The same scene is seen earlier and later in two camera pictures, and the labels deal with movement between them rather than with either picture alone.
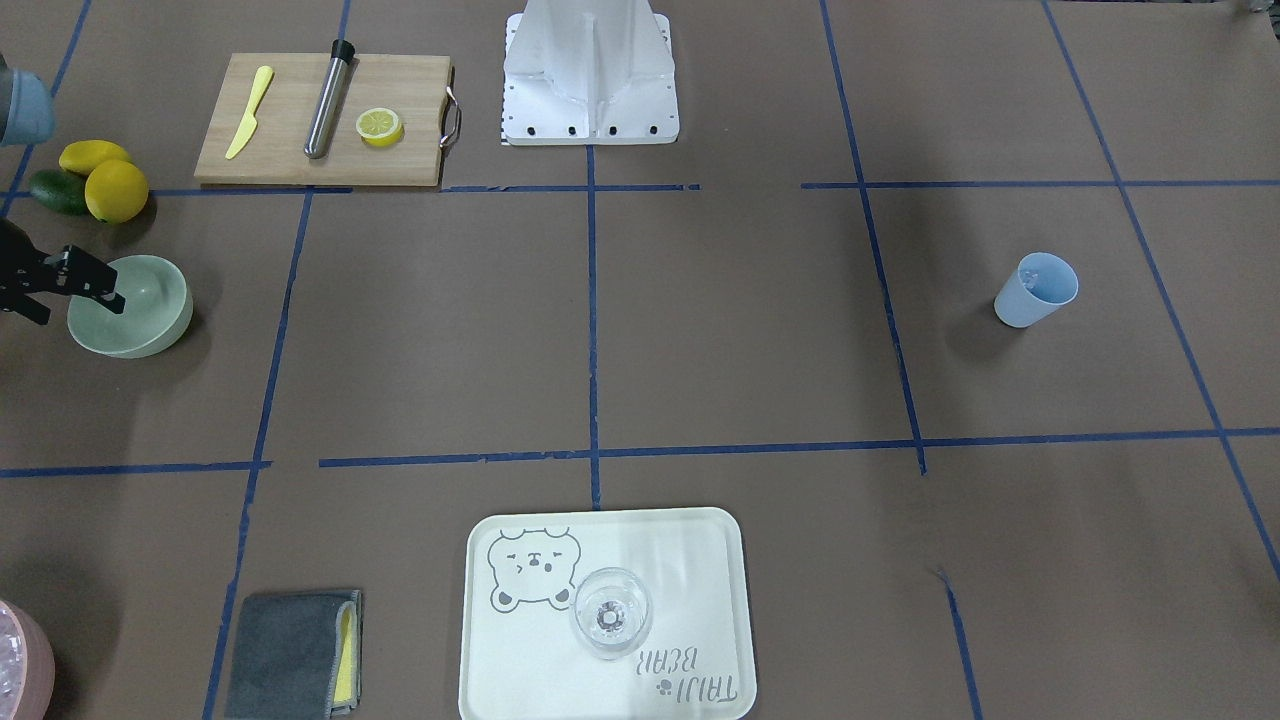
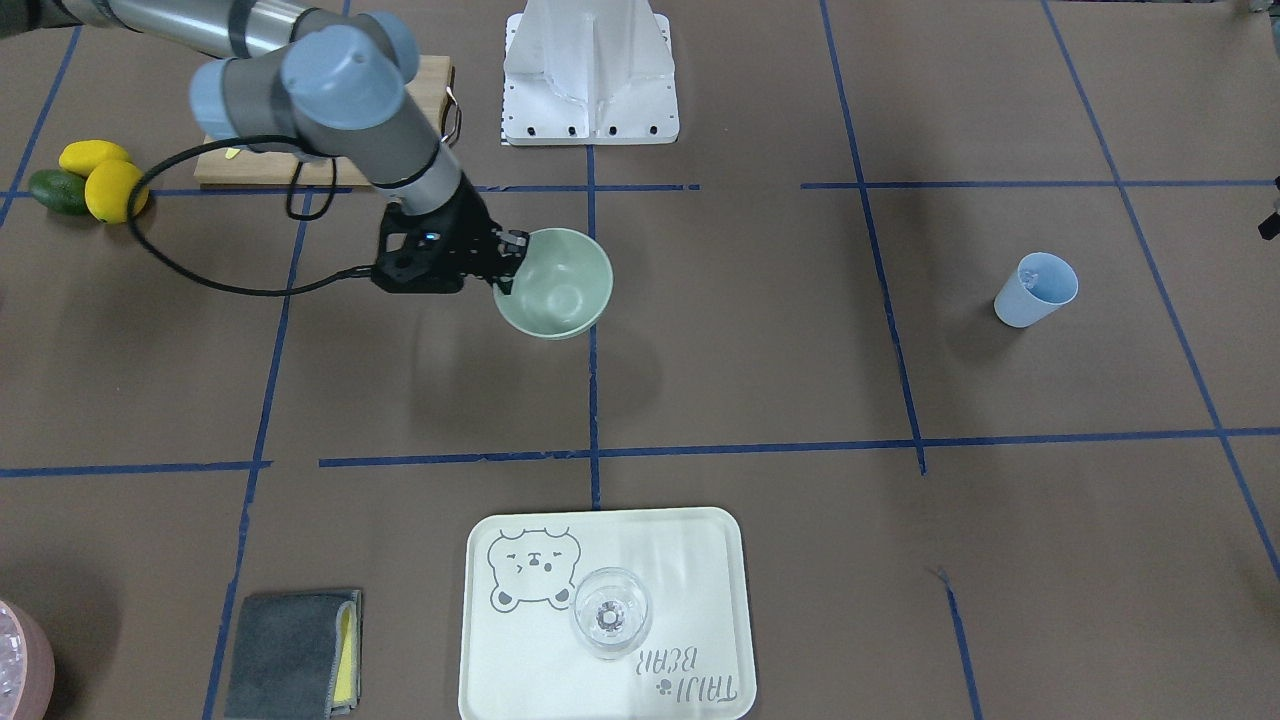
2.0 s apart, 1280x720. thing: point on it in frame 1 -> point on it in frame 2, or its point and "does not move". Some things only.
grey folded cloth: [297, 656] does not move
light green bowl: [157, 311] -> [562, 285]
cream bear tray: [521, 658] does not move
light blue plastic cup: [1042, 282] does not move
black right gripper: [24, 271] -> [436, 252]
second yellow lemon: [82, 156] does not move
